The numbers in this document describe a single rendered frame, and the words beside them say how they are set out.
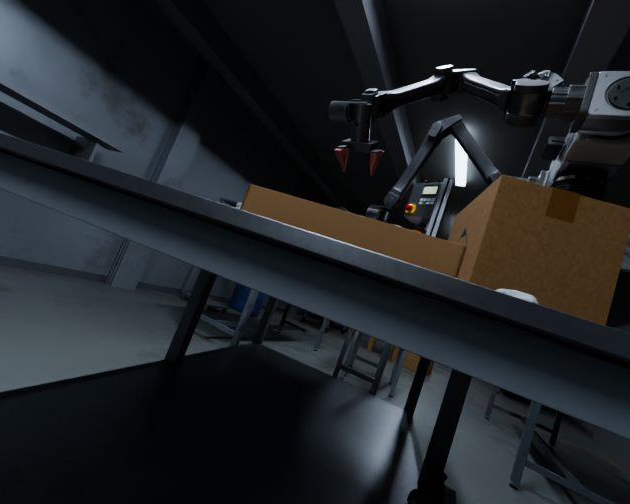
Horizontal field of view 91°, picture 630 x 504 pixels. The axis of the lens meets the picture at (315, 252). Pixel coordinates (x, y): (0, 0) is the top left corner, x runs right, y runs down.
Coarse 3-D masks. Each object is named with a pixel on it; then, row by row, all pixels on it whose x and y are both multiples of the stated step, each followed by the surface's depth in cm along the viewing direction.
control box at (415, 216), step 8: (416, 184) 161; (424, 184) 157; (432, 184) 153; (440, 184) 150; (416, 192) 159; (416, 200) 157; (448, 200) 154; (416, 208) 155; (424, 208) 152; (432, 208) 149; (408, 216) 158; (416, 216) 155; (424, 216) 151; (440, 224) 153
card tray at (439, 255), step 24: (264, 192) 38; (264, 216) 37; (288, 216) 36; (312, 216) 36; (336, 216) 35; (360, 216) 34; (360, 240) 34; (384, 240) 33; (408, 240) 33; (432, 240) 32; (432, 264) 32; (456, 264) 31
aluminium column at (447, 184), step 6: (444, 180) 149; (450, 180) 149; (444, 186) 149; (450, 186) 148; (444, 192) 149; (438, 198) 148; (444, 198) 148; (438, 204) 148; (444, 204) 147; (438, 210) 148; (432, 216) 147; (438, 216) 147; (432, 222) 147; (438, 222) 146; (432, 228) 147; (426, 234) 146; (432, 234) 146
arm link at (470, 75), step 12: (456, 72) 108; (468, 72) 108; (456, 84) 114; (468, 84) 104; (480, 84) 98; (492, 84) 94; (504, 84) 93; (516, 84) 80; (528, 84) 78; (540, 84) 77; (480, 96) 99; (492, 96) 92; (504, 96) 87; (504, 108) 88; (516, 120) 83; (528, 120) 81
